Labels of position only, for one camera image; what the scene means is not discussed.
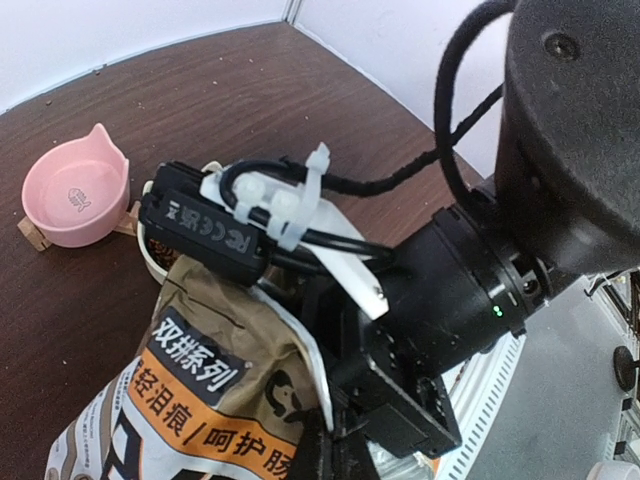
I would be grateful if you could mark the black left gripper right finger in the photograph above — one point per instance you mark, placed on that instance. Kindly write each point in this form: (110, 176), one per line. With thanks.
(351, 459)

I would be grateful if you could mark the brown kibble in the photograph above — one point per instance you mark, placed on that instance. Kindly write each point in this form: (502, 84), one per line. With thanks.
(161, 254)

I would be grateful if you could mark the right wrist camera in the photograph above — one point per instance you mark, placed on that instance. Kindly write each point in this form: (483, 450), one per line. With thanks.
(247, 215)

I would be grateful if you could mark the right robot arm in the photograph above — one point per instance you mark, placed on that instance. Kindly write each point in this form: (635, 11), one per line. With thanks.
(563, 202)

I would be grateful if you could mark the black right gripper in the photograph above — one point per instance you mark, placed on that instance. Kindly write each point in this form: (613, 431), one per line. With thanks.
(380, 382)

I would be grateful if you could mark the pink pet bowl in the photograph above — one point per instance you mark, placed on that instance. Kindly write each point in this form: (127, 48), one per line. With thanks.
(77, 192)

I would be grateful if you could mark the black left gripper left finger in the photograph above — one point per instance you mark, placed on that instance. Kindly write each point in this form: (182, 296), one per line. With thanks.
(313, 457)

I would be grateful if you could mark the right aluminium frame post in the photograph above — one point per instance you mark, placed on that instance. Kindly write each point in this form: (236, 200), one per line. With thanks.
(291, 11)

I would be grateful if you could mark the dog food bag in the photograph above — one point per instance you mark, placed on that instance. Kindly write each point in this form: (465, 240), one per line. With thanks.
(219, 388)

